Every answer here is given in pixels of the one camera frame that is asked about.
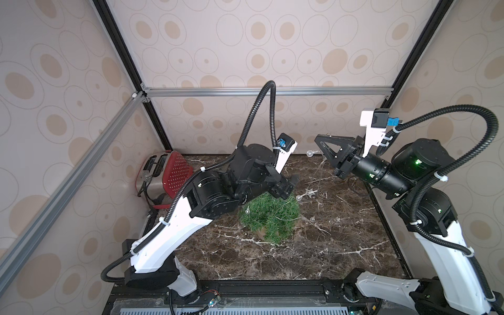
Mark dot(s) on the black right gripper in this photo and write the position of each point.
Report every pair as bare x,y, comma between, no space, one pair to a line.
350,159

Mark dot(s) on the green artificial christmas tree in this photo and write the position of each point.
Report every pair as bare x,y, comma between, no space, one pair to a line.
272,219

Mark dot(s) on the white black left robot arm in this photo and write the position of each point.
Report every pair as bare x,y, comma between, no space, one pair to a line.
252,171

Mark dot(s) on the silver aluminium left rail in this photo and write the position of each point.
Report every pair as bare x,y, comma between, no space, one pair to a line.
24,246

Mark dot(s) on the red polka dot toaster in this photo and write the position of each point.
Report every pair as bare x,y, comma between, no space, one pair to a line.
161,177

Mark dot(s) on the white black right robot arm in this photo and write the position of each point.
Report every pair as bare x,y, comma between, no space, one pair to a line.
459,285

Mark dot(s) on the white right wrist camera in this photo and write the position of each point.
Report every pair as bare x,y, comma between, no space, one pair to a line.
376,122

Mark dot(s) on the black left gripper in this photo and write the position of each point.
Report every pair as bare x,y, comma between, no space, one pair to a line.
280,184

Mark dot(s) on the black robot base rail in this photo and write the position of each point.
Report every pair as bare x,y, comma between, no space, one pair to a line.
244,297

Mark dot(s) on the clear bulb string light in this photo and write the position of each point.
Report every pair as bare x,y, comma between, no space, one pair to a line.
310,193

